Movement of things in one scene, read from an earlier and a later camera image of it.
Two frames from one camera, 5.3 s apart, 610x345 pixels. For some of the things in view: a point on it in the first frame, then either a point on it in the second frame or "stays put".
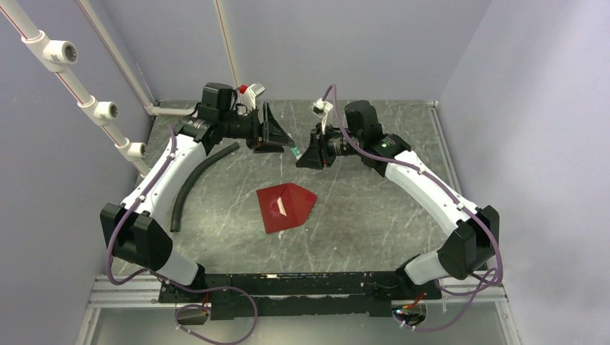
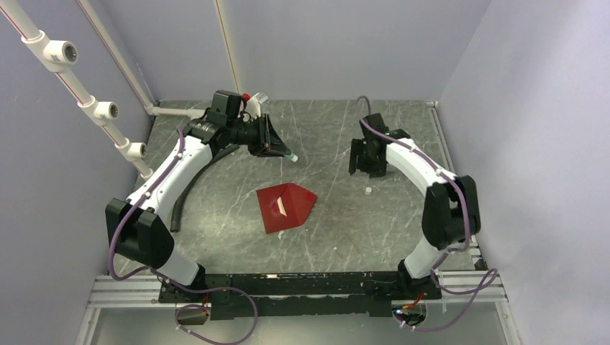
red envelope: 285,206 stays put
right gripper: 313,157 -> 356,163
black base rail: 331,294 stays put
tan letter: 281,207 stays put
